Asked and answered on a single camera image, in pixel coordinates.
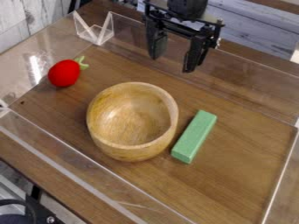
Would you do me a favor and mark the red plush strawberry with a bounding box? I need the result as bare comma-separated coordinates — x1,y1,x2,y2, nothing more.
48,56,90,88

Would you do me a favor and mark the wooden bowl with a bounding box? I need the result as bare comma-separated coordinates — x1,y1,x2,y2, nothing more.
87,82,179,162

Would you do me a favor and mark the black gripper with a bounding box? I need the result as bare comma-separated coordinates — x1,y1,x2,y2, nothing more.
145,0,225,73

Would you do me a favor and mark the green rectangular block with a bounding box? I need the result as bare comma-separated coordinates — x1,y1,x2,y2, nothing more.
171,110,218,164

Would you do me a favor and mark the clear acrylic corner bracket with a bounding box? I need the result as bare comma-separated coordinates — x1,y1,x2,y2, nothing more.
72,11,115,46

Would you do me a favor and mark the black clamp under table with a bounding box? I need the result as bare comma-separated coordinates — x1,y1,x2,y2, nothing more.
26,185,66,224

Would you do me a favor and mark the black cable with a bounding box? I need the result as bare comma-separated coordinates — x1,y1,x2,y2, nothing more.
0,199,38,224

